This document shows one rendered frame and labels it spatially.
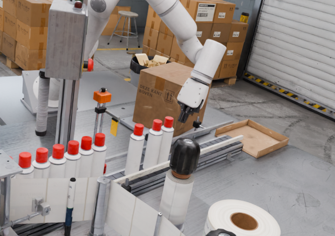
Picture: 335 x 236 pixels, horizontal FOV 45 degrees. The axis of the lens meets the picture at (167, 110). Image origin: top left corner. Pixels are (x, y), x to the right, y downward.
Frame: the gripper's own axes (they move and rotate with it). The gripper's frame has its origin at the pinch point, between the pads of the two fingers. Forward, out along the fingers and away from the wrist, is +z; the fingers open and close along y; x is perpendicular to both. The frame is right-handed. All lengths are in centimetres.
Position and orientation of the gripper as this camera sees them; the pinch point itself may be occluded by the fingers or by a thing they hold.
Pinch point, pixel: (183, 117)
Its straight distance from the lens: 159.2
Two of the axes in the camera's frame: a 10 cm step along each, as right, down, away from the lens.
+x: 5.9, 1.8, 7.9
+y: 7.0, 3.8, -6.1
